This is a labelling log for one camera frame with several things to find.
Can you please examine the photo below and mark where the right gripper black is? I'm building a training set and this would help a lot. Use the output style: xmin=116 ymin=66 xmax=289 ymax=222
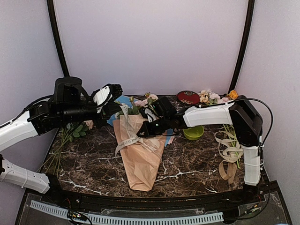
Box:
xmin=137 ymin=115 xmax=170 ymax=138

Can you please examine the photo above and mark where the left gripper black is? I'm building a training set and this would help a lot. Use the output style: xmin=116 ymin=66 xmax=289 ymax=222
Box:
xmin=61 ymin=90 xmax=124 ymax=129

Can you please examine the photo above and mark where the white printed ribbon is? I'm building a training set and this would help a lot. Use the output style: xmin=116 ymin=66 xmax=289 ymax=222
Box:
xmin=115 ymin=104 xmax=160 ymax=156

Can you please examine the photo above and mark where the beige pink wrapping paper sheet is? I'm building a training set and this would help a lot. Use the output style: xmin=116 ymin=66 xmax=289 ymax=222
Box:
xmin=113 ymin=115 xmax=166 ymax=192

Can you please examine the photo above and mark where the pink rose fake flower stem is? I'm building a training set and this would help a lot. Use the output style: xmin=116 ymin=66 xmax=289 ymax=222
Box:
xmin=128 ymin=92 xmax=158 ymax=115

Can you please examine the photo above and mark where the pile of fake flowers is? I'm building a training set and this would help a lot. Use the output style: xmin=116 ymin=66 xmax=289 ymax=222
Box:
xmin=198 ymin=89 xmax=244 ymax=169
xmin=41 ymin=120 xmax=94 ymax=177

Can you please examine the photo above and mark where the brown twine ribbon bundle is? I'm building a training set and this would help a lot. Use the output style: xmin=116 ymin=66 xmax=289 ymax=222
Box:
xmin=214 ymin=131 xmax=243 ymax=185

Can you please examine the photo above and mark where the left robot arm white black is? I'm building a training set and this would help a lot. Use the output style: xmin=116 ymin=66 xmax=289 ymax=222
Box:
xmin=0 ymin=76 xmax=123 ymax=204

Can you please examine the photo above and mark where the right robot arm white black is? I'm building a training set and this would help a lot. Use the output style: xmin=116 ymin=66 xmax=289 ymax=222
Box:
xmin=137 ymin=96 xmax=265 ymax=203

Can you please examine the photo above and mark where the blue wrapping paper sheet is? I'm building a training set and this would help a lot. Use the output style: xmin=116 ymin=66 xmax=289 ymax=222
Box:
xmin=107 ymin=95 xmax=133 ymax=126

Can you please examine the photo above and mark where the lime green bowl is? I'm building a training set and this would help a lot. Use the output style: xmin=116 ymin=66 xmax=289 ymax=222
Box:
xmin=183 ymin=126 xmax=204 ymax=141

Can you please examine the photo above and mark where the red round embroidered cushion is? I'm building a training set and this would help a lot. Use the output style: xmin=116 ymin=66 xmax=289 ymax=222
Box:
xmin=176 ymin=90 xmax=200 ymax=105

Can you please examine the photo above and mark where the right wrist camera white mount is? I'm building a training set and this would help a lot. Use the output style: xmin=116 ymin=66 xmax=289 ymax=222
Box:
xmin=139 ymin=96 xmax=175 ymax=122

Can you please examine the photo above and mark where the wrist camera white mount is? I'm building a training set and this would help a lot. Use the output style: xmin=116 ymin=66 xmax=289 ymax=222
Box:
xmin=91 ymin=84 xmax=123 ymax=107
xmin=139 ymin=96 xmax=175 ymax=122

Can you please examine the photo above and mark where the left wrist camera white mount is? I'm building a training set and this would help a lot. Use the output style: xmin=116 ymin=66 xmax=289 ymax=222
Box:
xmin=91 ymin=84 xmax=123 ymax=107

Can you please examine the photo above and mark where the white slotted cable duct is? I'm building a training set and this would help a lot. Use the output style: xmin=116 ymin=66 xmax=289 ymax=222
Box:
xmin=30 ymin=200 xmax=224 ymax=225

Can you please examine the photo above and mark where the left black frame post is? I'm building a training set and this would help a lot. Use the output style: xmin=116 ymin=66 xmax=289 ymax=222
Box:
xmin=46 ymin=0 xmax=70 ymax=77

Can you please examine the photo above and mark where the black frame post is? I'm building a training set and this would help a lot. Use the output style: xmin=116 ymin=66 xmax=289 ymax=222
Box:
xmin=228 ymin=0 xmax=255 ymax=92
xmin=46 ymin=0 xmax=70 ymax=77

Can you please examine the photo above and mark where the right black frame post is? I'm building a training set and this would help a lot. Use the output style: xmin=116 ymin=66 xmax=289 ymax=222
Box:
xmin=228 ymin=0 xmax=255 ymax=92

